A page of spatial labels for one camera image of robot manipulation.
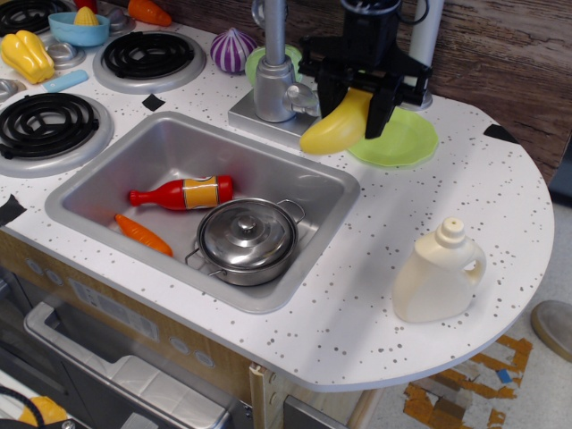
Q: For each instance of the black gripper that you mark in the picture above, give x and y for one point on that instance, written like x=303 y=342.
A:
x=358 y=58

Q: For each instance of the yellow toy banana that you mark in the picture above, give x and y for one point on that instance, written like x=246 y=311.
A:
x=344 y=127

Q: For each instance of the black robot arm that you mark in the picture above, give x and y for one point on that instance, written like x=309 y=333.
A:
x=365 y=56

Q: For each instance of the green plastic plate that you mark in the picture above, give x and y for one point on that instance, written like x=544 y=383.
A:
x=407 y=139

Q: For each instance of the silver toy faucet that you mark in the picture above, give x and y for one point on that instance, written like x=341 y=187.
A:
x=278 y=108

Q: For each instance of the grey metal pole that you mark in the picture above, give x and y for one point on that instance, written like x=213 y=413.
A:
x=426 y=36

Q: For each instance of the light green toy cabbage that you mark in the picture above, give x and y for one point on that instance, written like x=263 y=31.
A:
x=253 y=59

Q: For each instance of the purple striped toy onion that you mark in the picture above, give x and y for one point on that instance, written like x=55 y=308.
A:
x=230 y=50

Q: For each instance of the steel pot with lid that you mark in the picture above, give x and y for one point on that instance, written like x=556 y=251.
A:
x=249 y=241

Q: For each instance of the red toy ketchup bottle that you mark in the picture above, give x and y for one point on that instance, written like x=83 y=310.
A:
x=187 y=194

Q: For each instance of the cream detergent jug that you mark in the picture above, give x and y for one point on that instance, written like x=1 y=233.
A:
x=440 y=275

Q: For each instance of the rear right stove burner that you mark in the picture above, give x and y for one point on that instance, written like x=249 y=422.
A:
x=148 y=62

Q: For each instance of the stove burner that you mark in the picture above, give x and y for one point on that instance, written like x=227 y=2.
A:
x=148 y=62
x=48 y=134
x=30 y=15

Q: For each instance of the orange toy carrot on stove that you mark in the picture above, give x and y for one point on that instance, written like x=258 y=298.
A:
x=149 y=12

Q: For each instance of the orange toy carrot in sink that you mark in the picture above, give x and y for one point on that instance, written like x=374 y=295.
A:
x=142 y=235

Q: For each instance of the blue plastic bowl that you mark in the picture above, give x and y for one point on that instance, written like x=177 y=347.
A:
x=64 y=29

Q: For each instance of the yellow toy corn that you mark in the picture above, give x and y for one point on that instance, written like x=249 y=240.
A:
x=86 y=17

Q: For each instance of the round stool base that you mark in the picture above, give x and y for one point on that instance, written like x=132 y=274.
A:
x=551 y=322

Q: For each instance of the front left stove burner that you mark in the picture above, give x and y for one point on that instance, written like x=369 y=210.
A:
x=48 y=134

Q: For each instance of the rear left stove burner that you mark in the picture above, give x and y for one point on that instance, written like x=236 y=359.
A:
x=30 y=15

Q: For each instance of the yellow toy bell pepper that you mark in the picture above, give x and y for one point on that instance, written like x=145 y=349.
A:
x=25 y=52

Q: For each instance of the light blue toy handle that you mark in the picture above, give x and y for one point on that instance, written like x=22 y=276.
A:
x=65 y=81

